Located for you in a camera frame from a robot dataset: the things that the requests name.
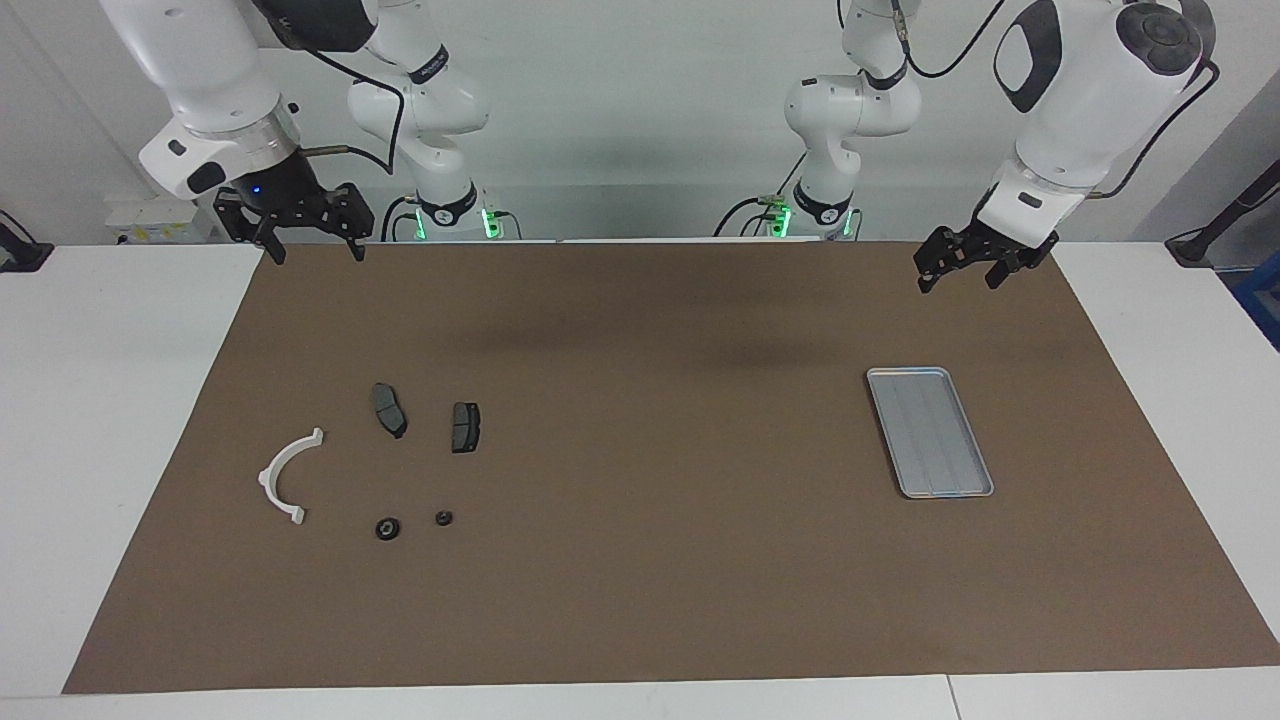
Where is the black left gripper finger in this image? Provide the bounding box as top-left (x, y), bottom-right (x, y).
top-left (985, 245), bottom-right (1059, 291)
top-left (913, 228), bottom-right (966, 296)

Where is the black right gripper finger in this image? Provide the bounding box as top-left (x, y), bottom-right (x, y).
top-left (213, 190), bottom-right (288, 266)
top-left (330, 183), bottom-right (376, 263)

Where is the silver metal tray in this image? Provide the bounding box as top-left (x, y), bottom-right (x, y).
top-left (866, 367), bottom-right (995, 500)

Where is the white background box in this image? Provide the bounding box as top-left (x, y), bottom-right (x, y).
top-left (105, 195), bottom-right (219, 246)

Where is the dark rounded brake pad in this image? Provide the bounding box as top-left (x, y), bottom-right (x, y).
top-left (371, 383), bottom-right (408, 440)

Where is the black table clamp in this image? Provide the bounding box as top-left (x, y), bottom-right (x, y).
top-left (0, 208), bottom-right (53, 273)

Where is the blue crate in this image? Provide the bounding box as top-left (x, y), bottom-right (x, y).
top-left (1228, 250), bottom-right (1280, 351)

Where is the brown table mat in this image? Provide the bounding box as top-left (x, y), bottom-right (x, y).
top-left (62, 240), bottom-right (1280, 696)

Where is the black right base cable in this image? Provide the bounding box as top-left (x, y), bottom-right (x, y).
top-left (380, 195), bottom-right (421, 243)

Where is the black base cable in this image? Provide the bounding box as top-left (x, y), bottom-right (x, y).
top-left (713, 158), bottom-right (813, 238)
top-left (380, 195), bottom-right (421, 243)

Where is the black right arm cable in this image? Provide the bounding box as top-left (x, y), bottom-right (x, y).
top-left (255, 0), bottom-right (409, 179)

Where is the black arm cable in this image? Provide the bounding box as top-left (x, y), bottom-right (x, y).
top-left (890, 0), bottom-right (1221, 199)
top-left (255, 0), bottom-right (409, 179)

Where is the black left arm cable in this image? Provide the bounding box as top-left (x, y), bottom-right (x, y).
top-left (890, 0), bottom-right (1221, 199)

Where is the black left base cable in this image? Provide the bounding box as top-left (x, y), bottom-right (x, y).
top-left (713, 158), bottom-right (813, 238)

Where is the white curved plastic bracket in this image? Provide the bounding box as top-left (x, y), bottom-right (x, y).
top-left (258, 428), bottom-right (326, 526)

